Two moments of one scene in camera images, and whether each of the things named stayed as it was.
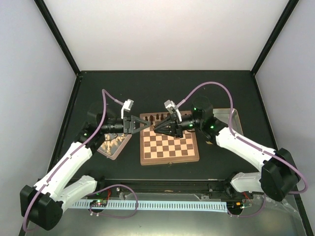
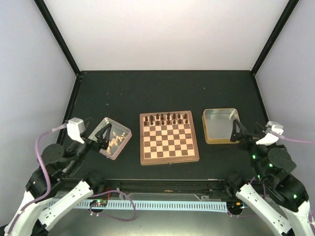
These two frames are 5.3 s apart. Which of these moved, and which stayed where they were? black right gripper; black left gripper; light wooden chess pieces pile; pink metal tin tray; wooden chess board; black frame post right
Moved: black right gripper; black left gripper
Stayed: wooden chess board; pink metal tin tray; black frame post right; light wooden chess pieces pile
